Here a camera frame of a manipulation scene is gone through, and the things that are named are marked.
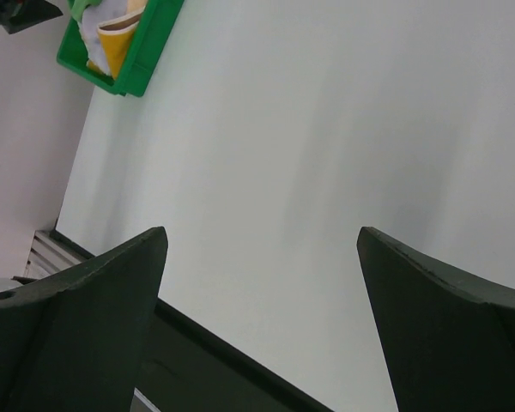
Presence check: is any green towel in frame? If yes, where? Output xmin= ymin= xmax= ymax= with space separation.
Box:
xmin=70 ymin=0 xmax=101 ymax=21

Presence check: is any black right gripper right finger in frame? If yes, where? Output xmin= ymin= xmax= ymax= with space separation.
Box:
xmin=357 ymin=227 xmax=515 ymax=411

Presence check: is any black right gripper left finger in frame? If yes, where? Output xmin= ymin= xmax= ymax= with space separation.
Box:
xmin=0 ymin=227 xmax=167 ymax=411

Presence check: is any white towel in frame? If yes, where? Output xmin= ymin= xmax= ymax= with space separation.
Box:
xmin=78 ymin=0 xmax=128 ymax=76

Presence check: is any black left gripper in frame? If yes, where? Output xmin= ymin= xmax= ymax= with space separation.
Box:
xmin=0 ymin=0 xmax=63 ymax=34

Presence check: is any green plastic bin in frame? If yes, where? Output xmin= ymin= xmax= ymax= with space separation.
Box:
xmin=57 ymin=1 xmax=184 ymax=97

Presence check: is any yellow towel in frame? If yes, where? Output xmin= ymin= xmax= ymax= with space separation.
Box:
xmin=86 ymin=1 xmax=148 ymax=80

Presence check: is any aluminium frame rail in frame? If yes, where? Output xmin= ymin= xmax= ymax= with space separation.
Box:
xmin=22 ymin=229 xmax=94 ymax=280

